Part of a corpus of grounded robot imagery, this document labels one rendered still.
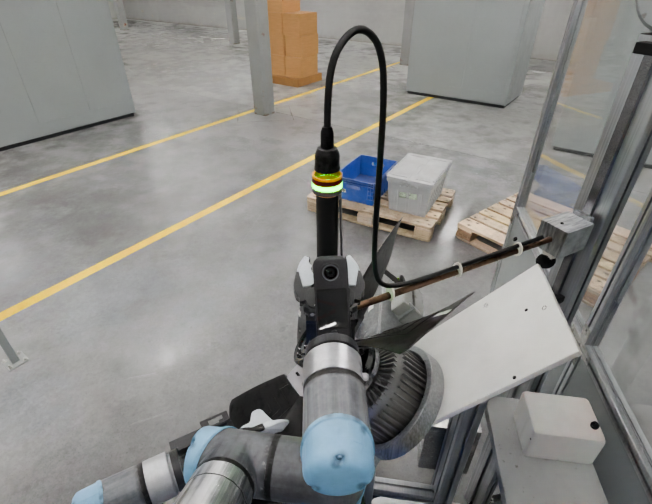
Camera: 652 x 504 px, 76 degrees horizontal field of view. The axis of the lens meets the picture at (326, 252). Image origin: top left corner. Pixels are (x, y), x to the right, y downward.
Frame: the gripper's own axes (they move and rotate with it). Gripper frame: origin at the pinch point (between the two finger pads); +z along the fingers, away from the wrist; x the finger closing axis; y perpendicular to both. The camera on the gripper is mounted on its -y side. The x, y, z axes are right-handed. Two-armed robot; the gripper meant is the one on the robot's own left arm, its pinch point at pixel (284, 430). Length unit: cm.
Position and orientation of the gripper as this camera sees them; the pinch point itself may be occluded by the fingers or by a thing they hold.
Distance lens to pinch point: 86.1
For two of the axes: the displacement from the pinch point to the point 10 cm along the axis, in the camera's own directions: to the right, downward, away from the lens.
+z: 8.8, -2.7, 4.0
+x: 0.5, 8.7, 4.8
